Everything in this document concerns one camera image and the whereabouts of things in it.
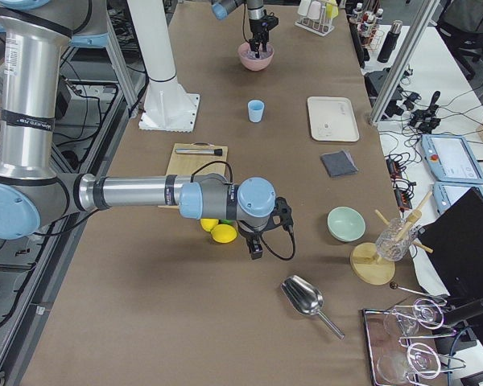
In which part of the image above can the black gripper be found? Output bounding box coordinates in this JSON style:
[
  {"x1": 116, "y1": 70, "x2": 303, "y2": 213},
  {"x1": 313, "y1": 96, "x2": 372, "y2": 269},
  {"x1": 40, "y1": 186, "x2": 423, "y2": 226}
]
[
  {"x1": 237, "y1": 197, "x2": 294, "y2": 260},
  {"x1": 249, "y1": 14, "x2": 278, "y2": 59}
]

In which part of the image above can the pile of ice cubes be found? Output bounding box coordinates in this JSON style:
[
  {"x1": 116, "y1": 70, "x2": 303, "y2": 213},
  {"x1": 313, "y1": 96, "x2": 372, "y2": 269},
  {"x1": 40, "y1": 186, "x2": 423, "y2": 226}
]
[{"x1": 239, "y1": 44, "x2": 273, "y2": 60}]

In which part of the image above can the light blue cup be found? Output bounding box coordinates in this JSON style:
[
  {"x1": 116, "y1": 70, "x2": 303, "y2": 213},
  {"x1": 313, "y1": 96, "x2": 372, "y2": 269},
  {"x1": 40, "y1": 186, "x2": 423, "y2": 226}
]
[{"x1": 247, "y1": 100, "x2": 265, "y2": 123}]

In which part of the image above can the wooden cup tree stand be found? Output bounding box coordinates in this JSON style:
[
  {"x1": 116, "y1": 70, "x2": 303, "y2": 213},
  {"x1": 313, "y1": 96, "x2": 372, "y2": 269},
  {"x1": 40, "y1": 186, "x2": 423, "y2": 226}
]
[{"x1": 350, "y1": 191, "x2": 433, "y2": 285}]

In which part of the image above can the pink bowl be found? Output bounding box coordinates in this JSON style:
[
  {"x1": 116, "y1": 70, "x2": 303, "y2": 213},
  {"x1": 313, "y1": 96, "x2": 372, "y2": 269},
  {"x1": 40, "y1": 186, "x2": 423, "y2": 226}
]
[{"x1": 237, "y1": 43, "x2": 275, "y2": 72}]

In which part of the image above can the yellow lemon outer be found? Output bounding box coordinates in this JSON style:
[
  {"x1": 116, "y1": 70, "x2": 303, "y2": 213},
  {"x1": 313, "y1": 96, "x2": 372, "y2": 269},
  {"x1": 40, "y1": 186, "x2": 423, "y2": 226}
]
[{"x1": 210, "y1": 224, "x2": 237, "y2": 244}]

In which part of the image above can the yellow lemon near board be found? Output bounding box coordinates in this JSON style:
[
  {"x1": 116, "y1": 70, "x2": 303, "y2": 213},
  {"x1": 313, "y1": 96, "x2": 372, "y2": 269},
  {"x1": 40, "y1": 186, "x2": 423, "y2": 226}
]
[{"x1": 200, "y1": 218, "x2": 219, "y2": 232}]

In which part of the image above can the white bottle rack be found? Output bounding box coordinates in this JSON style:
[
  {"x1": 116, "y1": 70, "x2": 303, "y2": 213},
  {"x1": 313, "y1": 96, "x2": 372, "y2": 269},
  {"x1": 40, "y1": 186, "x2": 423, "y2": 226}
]
[{"x1": 295, "y1": 0, "x2": 339, "y2": 37}]

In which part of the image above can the silver metal scoop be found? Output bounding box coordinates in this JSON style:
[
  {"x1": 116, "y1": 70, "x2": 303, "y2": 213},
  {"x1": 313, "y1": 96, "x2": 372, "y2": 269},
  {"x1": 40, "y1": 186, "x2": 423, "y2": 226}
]
[{"x1": 281, "y1": 275, "x2": 345, "y2": 339}]

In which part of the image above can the mint green bowl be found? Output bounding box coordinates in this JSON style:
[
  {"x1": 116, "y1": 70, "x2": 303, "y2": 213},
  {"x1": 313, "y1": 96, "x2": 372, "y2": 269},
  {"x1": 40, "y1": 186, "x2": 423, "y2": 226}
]
[{"x1": 327, "y1": 207, "x2": 366, "y2": 242}]

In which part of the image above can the steel muddler black tip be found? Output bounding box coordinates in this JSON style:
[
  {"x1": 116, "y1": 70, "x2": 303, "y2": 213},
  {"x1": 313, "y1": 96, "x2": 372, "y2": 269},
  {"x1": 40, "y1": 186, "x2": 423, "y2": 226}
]
[{"x1": 174, "y1": 148, "x2": 223, "y2": 157}]

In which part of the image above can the cream rabbit tray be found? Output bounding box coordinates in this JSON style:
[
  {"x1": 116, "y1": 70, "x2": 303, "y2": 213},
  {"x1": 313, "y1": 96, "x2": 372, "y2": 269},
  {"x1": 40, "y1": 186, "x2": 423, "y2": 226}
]
[{"x1": 307, "y1": 96, "x2": 359, "y2": 142}]

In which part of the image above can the bamboo cutting board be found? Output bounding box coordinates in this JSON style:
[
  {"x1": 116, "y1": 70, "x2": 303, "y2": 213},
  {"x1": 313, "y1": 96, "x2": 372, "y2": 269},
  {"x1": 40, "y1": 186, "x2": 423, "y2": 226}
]
[{"x1": 166, "y1": 142, "x2": 229, "y2": 175}]

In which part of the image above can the grey folded cloth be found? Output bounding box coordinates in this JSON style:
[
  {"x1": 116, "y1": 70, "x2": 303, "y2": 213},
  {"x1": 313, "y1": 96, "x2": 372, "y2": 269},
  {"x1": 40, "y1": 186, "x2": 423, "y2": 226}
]
[{"x1": 320, "y1": 150, "x2": 358, "y2": 177}]

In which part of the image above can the black thermos bottle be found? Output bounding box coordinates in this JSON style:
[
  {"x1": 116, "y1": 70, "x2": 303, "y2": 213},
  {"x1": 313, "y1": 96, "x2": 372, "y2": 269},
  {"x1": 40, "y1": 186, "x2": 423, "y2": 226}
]
[{"x1": 377, "y1": 20, "x2": 403, "y2": 63}]

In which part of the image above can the clear textured glass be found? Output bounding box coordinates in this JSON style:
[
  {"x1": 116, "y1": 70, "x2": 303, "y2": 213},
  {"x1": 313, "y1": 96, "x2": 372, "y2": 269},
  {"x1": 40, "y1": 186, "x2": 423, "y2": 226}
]
[{"x1": 375, "y1": 218, "x2": 419, "y2": 261}]

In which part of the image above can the mirrored metal tray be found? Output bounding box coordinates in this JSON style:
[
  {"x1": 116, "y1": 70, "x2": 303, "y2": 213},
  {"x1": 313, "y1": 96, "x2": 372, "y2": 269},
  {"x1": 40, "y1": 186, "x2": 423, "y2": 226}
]
[{"x1": 362, "y1": 309, "x2": 442, "y2": 385}]

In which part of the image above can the blue teach pendant lower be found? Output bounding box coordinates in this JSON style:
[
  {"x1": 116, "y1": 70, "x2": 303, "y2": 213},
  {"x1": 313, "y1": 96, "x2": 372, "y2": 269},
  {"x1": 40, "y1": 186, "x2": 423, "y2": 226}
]
[{"x1": 431, "y1": 181, "x2": 483, "y2": 216}]

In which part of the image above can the blue teach pendant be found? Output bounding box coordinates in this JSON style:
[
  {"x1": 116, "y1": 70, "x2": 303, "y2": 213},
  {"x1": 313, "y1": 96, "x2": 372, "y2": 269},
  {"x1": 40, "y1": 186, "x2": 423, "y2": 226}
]
[
  {"x1": 420, "y1": 134, "x2": 483, "y2": 185},
  {"x1": 431, "y1": 181, "x2": 483, "y2": 216}
]

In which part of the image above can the black monitor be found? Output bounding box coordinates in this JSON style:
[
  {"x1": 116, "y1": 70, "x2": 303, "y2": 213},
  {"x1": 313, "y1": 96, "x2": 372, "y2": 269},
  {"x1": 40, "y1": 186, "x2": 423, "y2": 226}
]
[{"x1": 419, "y1": 187, "x2": 483, "y2": 298}]

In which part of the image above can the blue teach pendant upper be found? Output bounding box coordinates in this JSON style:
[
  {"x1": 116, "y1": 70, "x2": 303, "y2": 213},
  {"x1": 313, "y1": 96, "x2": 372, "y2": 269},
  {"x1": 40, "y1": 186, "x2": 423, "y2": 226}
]
[{"x1": 420, "y1": 134, "x2": 483, "y2": 185}]

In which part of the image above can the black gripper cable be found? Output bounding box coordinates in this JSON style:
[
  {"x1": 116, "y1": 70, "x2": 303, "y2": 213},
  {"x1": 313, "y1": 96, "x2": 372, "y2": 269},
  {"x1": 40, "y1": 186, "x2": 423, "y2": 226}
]
[
  {"x1": 241, "y1": 3, "x2": 251, "y2": 43},
  {"x1": 191, "y1": 161, "x2": 297, "y2": 261}
]

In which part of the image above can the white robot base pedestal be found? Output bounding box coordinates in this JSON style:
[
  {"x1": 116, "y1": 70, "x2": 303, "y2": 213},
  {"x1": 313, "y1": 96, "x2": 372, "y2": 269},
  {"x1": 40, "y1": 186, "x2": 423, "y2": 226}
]
[{"x1": 128, "y1": 0, "x2": 200, "y2": 133}]

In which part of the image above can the aluminium frame post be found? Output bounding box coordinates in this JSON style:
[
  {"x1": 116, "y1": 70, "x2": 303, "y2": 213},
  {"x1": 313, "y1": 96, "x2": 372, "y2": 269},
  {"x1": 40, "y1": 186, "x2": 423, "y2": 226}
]
[{"x1": 369, "y1": 0, "x2": 440, "y2": 126}]

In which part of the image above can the wire glass rack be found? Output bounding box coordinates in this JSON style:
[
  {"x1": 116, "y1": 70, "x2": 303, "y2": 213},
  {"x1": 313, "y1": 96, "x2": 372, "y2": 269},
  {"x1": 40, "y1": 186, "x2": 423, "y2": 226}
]
[{"x1": 378, "y1": 298, "x2": 466, "y2": 385}]

